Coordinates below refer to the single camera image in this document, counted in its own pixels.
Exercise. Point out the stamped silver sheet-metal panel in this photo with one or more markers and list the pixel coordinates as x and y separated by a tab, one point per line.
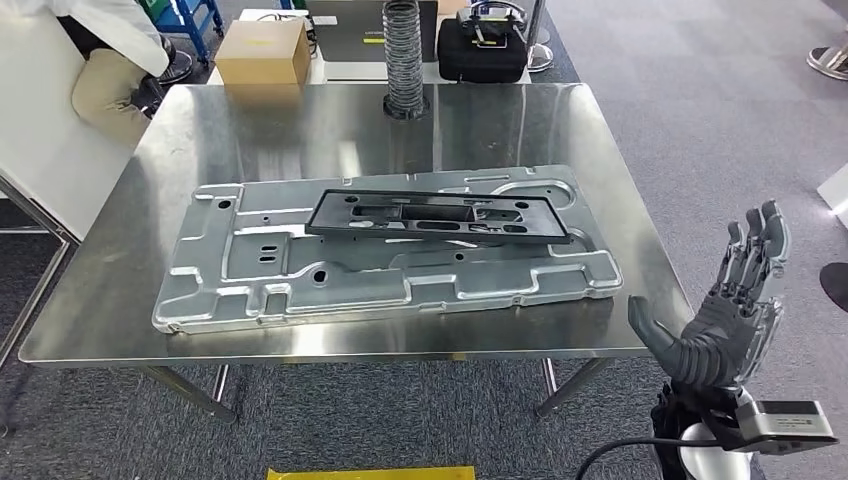
265	291

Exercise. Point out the white partition board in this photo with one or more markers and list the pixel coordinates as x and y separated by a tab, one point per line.
40	132

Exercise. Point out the brown cardboard box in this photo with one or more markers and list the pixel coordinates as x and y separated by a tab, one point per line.
262	53

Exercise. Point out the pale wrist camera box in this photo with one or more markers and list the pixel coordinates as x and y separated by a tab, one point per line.
782	424

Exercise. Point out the person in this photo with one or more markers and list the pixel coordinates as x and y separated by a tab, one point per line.
106	86

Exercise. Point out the blue metal cart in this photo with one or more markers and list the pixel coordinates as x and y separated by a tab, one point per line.
192	16

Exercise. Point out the black round base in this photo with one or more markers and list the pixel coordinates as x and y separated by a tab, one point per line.
836	285

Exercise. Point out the black plastic panel part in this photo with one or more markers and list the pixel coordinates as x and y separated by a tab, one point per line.
331	222

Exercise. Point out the steel tube frame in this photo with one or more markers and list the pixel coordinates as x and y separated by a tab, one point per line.
40	291

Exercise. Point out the black chair base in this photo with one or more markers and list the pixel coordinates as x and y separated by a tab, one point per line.
177	63

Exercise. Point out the chrome stanchion post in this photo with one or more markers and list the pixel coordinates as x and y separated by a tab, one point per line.
538	40

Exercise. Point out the white board corner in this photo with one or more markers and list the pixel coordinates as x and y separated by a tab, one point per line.
836	195

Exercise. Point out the black carrying case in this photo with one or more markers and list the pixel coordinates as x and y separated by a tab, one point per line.
480	63

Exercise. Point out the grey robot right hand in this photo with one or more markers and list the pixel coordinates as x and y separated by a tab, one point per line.
722	331

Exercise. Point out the black device with yellow label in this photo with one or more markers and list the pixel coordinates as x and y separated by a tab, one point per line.
493	26

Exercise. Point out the stainless steel workbench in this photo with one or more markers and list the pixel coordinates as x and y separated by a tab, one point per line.
132	199

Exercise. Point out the chrome stanchion base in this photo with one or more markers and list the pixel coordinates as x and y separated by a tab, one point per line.
828	63

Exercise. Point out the dark grey equipment case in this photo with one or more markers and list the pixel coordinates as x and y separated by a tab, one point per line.
344	26

